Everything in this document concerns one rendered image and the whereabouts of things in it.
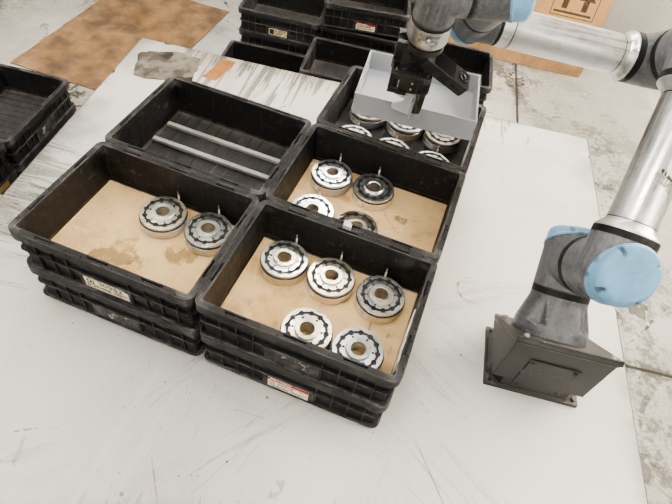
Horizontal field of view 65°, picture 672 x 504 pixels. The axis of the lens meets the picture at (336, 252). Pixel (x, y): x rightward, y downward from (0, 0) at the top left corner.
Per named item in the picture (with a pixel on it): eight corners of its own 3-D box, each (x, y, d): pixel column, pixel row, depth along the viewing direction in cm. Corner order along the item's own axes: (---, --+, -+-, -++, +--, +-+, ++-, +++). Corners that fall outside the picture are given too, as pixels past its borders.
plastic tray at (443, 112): (474, 93, 130) (480, 75, 126) (469, 140, 117) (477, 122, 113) (367, 68, 131) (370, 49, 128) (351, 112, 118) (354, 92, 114)
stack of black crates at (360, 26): (397, 72, 296) (416, -11, 260) (388, 106, 275) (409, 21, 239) (323, 55, 297) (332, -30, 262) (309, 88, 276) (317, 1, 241)
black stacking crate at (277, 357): (424, 294, 118) (437, 263, 109) (386, 412, 100) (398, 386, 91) (262, 234, 123) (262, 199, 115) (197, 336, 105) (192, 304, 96)
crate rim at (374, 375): (436, 268, 111) (439, 261, 109) (397, 392, 92) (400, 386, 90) (262, 204, 116) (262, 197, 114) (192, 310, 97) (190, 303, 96)
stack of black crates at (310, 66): (384, 116, 269) (399, 55, 243) (375, 153, 250) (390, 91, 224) (308, 98, 270) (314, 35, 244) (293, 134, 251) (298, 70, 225)
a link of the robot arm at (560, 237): (572, 289, 118) (590, 230, 116) (608, 303, 105) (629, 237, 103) (522, 277, 117) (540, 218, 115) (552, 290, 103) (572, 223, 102)
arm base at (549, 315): (569, 333, 120) (581, 291, 119) (599, 353, 105) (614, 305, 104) (503, 317, 120) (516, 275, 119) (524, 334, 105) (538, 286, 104)
